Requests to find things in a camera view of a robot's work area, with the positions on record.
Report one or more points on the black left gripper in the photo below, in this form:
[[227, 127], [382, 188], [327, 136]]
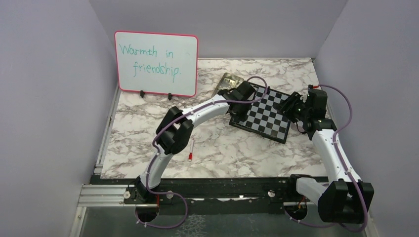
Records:
[[241, 117]]

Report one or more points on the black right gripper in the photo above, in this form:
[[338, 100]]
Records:
[[286, 105]]

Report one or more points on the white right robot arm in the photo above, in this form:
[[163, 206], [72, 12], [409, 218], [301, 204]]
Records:
[[346, 199]]

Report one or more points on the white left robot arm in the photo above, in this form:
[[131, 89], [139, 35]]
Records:
[[174, 132]]

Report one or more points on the black and silver chessboard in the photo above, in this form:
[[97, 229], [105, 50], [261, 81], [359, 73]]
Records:
[[263, 119]]

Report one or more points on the gold tin tray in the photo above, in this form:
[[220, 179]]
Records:
[[228, 81]]

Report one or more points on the white and red marker pen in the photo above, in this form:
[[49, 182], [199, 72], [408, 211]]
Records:
[[191, 150]]

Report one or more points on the pink framed whiteboard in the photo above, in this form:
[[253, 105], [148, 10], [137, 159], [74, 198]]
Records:
[[157, 63]]

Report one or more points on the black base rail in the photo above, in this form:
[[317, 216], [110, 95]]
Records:
[[208, 195]]

